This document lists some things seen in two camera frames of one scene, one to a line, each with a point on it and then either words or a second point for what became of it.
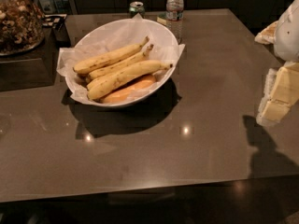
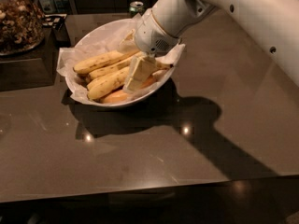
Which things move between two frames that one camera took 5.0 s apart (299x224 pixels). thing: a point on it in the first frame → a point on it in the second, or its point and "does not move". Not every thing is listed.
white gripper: (288, 32) → (151, 36)
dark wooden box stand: (35, 67) does not move
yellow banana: (139, 57) does not move
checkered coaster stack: (54, 21) does not move
